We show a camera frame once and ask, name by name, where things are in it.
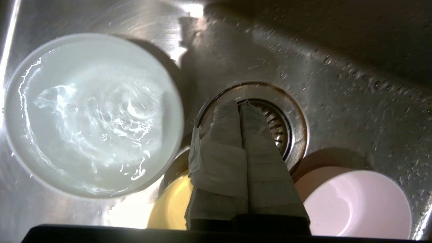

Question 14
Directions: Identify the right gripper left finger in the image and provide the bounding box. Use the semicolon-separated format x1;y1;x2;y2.
184;101;250;232

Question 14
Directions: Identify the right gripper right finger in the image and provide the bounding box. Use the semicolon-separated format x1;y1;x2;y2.
232;100;312;236

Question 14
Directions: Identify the yellow plastic bowl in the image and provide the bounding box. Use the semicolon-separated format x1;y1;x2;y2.
147;173;197;231

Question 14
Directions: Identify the pink plastic bowl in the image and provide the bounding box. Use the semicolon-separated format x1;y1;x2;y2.
293;165;413;239

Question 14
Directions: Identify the white plastic bowl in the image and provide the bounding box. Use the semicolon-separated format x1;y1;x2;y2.
3;33;185;199

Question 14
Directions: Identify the stainless steel sink basin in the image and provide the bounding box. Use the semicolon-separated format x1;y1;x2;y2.
0;0;432;241

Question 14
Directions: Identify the round metal drain strainer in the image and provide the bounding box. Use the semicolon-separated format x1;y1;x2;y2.
195;81;308;173

